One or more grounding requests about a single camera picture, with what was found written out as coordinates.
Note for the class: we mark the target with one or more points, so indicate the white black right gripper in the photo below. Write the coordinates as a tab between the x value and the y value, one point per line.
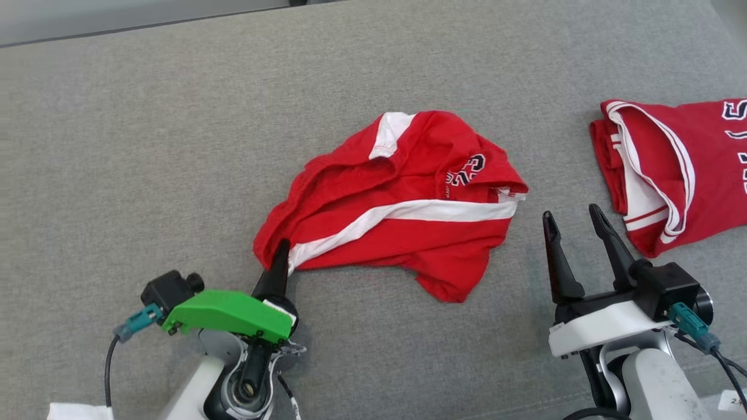
601	326

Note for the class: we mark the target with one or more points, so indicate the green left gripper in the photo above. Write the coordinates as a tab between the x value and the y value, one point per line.
227	315

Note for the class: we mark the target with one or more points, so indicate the red shorts white stripe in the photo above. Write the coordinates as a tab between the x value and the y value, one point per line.
408	245

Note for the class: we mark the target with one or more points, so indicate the red basketball jersey white trim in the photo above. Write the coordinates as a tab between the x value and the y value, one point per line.
712	192

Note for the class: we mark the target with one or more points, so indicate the white paper label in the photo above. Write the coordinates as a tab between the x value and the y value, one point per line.
734	401

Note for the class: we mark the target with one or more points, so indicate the white paper sheet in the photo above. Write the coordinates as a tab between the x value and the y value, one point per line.
76	413

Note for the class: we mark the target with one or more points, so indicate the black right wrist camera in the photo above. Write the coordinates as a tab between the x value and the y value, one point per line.
665	289

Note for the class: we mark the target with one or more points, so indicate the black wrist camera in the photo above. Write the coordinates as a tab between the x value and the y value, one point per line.
169	291
665	289

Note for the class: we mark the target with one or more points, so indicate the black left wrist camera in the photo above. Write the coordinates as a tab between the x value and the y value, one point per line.
169	291

